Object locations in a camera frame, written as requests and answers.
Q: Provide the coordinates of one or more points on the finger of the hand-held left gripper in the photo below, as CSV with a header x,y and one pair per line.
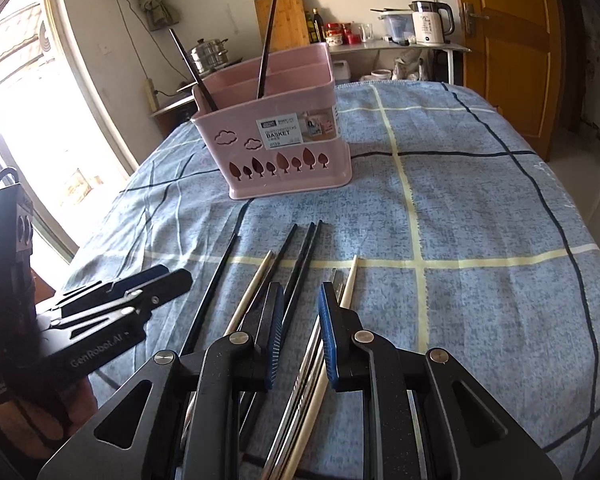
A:
x,y
145,274
170,285

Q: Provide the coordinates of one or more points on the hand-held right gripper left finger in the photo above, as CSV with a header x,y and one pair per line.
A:
x,y
276,320

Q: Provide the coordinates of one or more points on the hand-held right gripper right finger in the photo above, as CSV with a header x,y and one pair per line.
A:
x,y
330,330

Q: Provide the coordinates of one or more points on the wooden chopstick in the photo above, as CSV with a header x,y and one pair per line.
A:
x,y
252,287
350,280

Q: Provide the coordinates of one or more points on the pink plastic basket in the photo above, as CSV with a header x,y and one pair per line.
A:
x,y
290,170

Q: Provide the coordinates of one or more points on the person's left hand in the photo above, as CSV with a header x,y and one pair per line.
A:
x,y
82,405

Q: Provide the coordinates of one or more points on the glass balcony door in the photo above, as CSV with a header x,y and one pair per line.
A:
x,y
55,110

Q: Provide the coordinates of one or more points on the white power strip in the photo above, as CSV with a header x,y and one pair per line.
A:
x,y
150,95

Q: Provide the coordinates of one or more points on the blue plaid blanket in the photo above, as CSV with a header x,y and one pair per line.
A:
x,y
480,210

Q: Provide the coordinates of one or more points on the steel steamer pot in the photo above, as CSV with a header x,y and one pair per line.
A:
x,y
209,55

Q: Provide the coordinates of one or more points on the clear plastic jug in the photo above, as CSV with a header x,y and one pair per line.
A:
x,y
341,71

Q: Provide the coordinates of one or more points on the white ceramic pot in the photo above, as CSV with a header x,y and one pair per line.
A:
x,y
381,75

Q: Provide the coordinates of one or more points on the plastic bags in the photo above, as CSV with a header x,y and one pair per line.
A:
x,y
410,69

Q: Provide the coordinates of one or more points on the metal shelf table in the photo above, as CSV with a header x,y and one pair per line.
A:
x,y
380,46

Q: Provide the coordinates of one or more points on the bamboo cutting board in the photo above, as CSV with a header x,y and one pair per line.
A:
x,y
285,20

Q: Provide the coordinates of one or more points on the red and white jar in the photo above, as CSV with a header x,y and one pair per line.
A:
x,y
334,35

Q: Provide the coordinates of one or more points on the red lidded jar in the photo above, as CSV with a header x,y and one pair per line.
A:
x,y
352,36

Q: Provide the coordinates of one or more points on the dark sauce bottle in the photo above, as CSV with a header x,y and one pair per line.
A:
x,y
316,27

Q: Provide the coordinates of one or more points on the clear glass mug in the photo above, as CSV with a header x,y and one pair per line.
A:
x,y
366,33

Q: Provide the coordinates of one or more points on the water filter pitcher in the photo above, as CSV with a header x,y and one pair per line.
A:
x,y
395,27

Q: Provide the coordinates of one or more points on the white electric kettle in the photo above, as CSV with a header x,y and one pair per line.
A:
x,y
427,25

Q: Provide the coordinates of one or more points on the wooden door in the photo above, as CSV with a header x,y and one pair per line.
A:
x,y
510,60

